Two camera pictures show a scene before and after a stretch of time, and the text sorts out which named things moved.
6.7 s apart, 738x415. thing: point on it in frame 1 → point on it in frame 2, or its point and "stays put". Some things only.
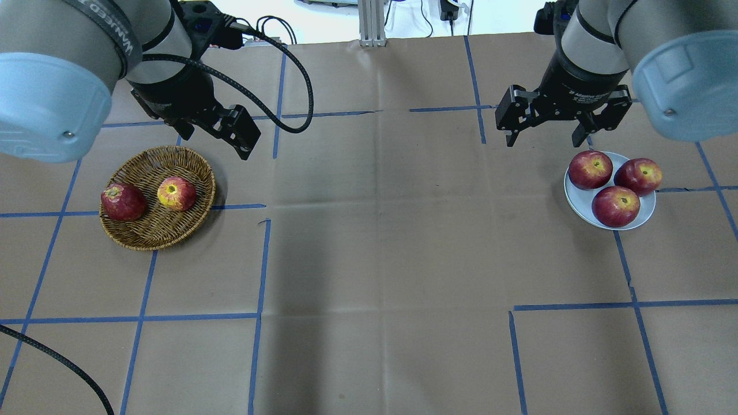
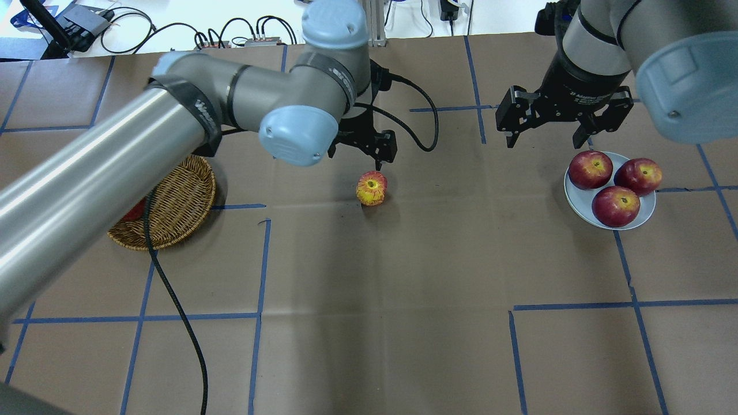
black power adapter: x=449 y=11 stays put
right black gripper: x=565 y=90 stays put
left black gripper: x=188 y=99 → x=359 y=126
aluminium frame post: x=371 y=18 stays put
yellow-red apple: x=176 y=193 → x=371 y=188
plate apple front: x=616 y=206 stays put
